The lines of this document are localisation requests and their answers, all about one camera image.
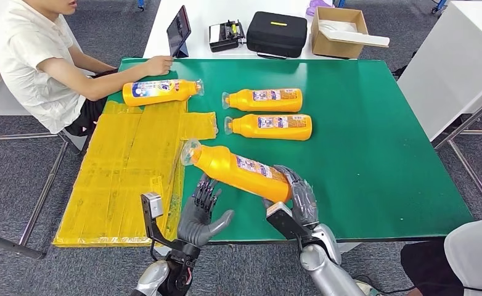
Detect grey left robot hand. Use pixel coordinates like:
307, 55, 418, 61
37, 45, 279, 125
176, 173, 235, 249

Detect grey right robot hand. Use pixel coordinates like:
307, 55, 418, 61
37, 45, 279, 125
262, 164, 319, 228

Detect person's right hand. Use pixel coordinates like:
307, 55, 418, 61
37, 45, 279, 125
145, 55, 174, 77

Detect orange detergent bottle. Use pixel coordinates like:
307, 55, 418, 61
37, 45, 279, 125
221, 88, 303, 113
180, 139, 293, 204
121, 78, 205, 107
224, 113, 313, 142

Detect black tablet with blue stand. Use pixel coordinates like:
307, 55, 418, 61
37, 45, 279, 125
166, 4, 192, 59

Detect green table mat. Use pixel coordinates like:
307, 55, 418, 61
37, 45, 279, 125
107, 58, 475, 242

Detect yellow plastic sheet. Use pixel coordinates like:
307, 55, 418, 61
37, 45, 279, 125
52, 100, 219, 249

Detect black hard carry case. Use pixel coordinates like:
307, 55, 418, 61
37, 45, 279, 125
245, 10, 308, 59

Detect person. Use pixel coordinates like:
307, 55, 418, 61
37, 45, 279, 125
0, 0, 174, 136
355, 216, 482, 296

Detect steel table with metal legs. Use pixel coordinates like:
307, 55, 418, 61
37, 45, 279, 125
0, 65, 83, 261

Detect brown cardboard box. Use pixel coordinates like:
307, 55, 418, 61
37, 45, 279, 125
310, 6, 369, 60

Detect black bag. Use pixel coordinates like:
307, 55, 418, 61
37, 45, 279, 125
391, 49, 419, 78

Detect purple plastic object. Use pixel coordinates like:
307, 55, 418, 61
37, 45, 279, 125
305, 0, 334, 17

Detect white foam board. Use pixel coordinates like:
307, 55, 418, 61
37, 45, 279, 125
318, 19, 391, 47

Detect white table with metal legs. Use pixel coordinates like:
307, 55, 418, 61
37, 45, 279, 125
396, 0, 482, 217

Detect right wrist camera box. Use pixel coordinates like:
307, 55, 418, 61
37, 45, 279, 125
265, 202, 312, 242

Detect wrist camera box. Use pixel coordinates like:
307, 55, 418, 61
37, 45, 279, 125
265, 202, 312, 242
140, 192, 201, 256

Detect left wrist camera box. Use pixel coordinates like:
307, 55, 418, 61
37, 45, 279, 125
140, 192, 201, 256

